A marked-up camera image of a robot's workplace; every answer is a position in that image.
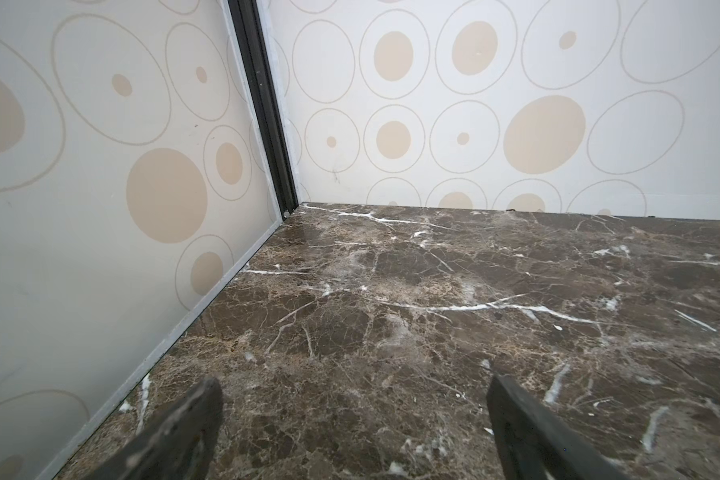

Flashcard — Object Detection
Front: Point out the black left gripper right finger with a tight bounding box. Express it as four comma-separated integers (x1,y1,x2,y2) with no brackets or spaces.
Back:
486,375,627,480

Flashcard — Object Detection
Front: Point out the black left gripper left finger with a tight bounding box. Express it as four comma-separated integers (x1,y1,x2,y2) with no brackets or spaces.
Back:
87,377,223,480

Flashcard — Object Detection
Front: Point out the black corner frame post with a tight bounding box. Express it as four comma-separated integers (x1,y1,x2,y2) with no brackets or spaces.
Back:
227,0,299,219

